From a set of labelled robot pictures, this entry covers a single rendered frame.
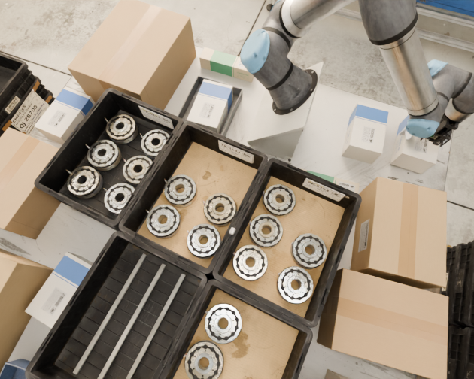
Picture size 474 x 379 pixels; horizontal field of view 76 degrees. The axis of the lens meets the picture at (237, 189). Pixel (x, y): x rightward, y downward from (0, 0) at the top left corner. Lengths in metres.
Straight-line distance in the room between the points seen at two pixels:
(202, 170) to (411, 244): 0.69
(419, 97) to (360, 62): 1.72
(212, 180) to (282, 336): 0.52
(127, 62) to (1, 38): 1.99
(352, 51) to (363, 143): 1.52
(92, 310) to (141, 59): 0.86
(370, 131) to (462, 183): 1.22
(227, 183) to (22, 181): 0.66
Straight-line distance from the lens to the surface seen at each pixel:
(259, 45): 0.99
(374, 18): 0.74
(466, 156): 2.49
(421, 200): 1.12
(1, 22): 3.29
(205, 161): 1.05
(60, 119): 1.35
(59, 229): 1.27
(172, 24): 1.35
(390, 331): 1.00
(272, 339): 0.95
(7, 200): 1.20
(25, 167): 1.22
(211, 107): 1.21
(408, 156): 1.25
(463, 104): 1.11
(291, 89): 1.06
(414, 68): 0.84
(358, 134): 1.23
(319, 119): 1.33
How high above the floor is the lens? 1.77
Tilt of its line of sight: 69 degrees down
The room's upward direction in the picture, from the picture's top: straight up
